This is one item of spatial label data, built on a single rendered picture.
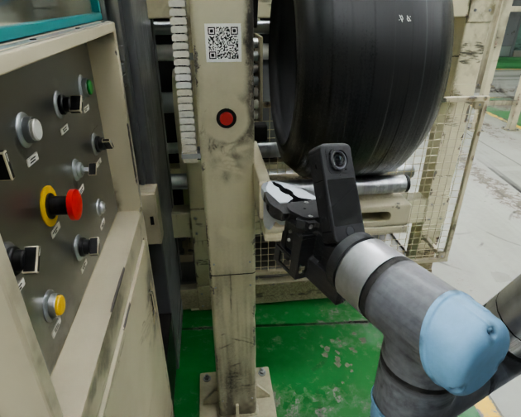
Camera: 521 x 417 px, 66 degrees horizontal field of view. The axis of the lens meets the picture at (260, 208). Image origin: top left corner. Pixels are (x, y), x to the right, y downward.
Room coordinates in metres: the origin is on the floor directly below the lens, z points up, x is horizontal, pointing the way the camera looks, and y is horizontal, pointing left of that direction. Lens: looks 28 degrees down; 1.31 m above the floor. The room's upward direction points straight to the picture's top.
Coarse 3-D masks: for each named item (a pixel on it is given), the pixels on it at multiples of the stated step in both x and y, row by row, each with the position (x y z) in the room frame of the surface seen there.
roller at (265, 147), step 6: (258, 144) 1.14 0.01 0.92; (264, 144) 1.14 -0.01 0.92; (270, 144) 1.14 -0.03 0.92; (276, 144) 1.14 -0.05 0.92; (264, 150) 1.13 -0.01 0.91; (270, 150) 1.13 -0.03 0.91; (276, 150) 1.13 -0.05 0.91; (264, 156) 1.13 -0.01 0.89; (270, 156) 1.13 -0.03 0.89; (276, 156) 1.14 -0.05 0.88
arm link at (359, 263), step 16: (368, 240) 0.36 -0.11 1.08; (352, 256) 0.34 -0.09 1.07; (368, 256) 0.33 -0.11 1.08; (384, 256) 0.33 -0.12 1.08; (336, 272) 0.35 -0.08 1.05; (352, 272) 0.33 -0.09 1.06; (368, 272) 0.32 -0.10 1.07; (336, 288) 0.34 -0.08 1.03; (352, 288) 0.32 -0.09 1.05; (352, 304) 0.32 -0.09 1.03
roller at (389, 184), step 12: (276, 180) 0.87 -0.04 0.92; (288, 180) 0.87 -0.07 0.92; (300, 180) 0.87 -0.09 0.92; (312, 180) 0.87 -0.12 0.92; (360, 180) 0.88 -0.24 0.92; (372, 180) 0.88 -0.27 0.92; (384, 180) 0.89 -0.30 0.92; (396, 180) 0.89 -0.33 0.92; (408, 180) 0.89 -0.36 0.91; (360, 192) 0.87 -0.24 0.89; (372, 192) 0.88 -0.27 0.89; (384, 192) 0.88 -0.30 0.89; (396, 192) 0.89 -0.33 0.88
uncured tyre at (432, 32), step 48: (288, 0) 1.23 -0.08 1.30; (336, 0) 0.78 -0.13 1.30; (384, 0) 0.78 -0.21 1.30; (432, 0) 0.79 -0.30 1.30; (288, 48) 1.28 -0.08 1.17; (336, 48) 0.75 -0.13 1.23; (384, 48) 0.76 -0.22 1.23; (432, 48) 0.77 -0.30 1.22; (288, 96) 1.24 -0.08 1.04; (336, 96) 0.75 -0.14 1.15; (384, 96) 0.75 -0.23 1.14; (432, 96) 0.77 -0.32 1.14; (288, 144) 0.89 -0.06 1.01; (384, 144) 0.79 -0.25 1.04
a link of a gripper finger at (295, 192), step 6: (276, 186) 0.53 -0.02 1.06; (282, 186) 0.52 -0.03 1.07; (288, 186) 0.52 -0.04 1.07; (294, 186) 0.53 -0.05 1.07; (288, 192) 0.51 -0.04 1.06; (294, 192) 0.50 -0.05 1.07; (300, 192) 0.51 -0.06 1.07; (306, 192) 0.51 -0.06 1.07; (294, 198) 0.49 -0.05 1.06; (300, 198) 0.49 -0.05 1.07; (306, 198) 0.49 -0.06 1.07; (312, 198) 0.49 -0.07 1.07
